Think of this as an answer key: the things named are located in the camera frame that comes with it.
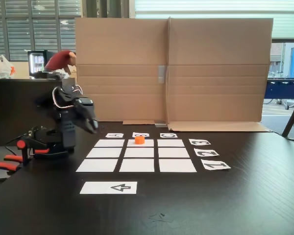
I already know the white red servo cable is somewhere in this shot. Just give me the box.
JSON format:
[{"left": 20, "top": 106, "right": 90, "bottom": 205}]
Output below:
[{"left": 51, "top": 84, "right": 84, "bottom": 110}]

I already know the black stand leg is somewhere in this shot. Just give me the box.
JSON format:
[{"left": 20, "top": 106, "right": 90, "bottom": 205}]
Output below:
[{"left": 281, "top": 87, "right": 294, "bottom": 138}]

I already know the black red bar clamp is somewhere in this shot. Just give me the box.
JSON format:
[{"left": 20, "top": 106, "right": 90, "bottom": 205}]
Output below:
[{"left": 16, "top": 139, "right": 50, "bottom": 166}]

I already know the white plastic bag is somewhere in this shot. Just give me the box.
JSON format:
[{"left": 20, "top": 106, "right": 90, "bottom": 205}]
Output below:
[{"left": 0, "top": 55, "right": 17, "bottom": 79}]

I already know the brown cardboard screen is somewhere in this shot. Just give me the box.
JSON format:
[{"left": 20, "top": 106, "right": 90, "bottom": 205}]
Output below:
[{"left": 74, "top": 16, "right": 274, "bottom": 133}]

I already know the white arrow paper sheet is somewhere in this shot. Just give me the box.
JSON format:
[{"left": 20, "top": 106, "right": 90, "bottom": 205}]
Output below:
[{"left": 79, "top": 181, "right": 138, "bottom": 195}]

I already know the paper sheet number 2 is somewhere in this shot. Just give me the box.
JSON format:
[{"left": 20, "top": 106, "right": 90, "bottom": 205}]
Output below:
[{"left": 194, "top": 147, "right": 220, "bottom": 157}]

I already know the paper sheet number 3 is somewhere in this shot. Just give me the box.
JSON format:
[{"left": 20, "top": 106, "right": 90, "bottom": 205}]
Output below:
[{"left": 188, "top": 139, "right": 211, "bottom": 146}]

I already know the white paper grid square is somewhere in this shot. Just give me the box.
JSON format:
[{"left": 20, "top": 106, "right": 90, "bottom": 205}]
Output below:
[
  {"left": 75, "top": 159, "right": 119, "bottom": 173},
  {"left": 94, "top": 139, "right": 125, "bottom": 148},
  {"left": 158, "top": 147, "right": 190, "bottom": 158},
  {"left": 157, "top": 139, "right": 186, "bottom": 147},
  {"left": 123, "top": 147, "right": 154, "bottom": 158},
  {"left": 158, "top": 159, "right": 197, "bottom": 173},
  {"left": 119, "top": 159, "right": 155, "bottom": 173},
  {"left": 86, "top": 147, "right": 123, "bottom": 158},
  {"left": 126, "top": 139, "right": 154, "bottom": 147}
]

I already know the person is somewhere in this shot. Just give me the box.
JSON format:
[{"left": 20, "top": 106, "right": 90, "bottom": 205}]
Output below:
[{"left": 44, "top": 49, "right": 77, "bottom": 74}]

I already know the black mini fridge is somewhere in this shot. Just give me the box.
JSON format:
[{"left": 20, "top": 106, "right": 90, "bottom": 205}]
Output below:
[{"left": 27, "top": 50, "right": 57, "bottom": 79}]

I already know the paper sheet number 1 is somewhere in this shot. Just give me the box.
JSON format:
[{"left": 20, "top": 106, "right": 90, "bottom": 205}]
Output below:
[{"left": 200, "top": 159, "right": 232, "bottom": 171}]

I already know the dark wooden counter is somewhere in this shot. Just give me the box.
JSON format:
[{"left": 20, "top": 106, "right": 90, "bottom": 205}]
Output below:
[{"left": 0, "top": 78, "right": 77, "bottom": 147}]

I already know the small black object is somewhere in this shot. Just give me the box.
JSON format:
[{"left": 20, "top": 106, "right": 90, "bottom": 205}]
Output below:
[{"left": 46, "top": 72, "right": 64, "bottom": 80}]

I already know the black power cable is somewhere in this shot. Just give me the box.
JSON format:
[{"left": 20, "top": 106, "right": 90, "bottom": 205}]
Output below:
[{"left": 4, "top": 133, "right": 31, "bottom": 156}]

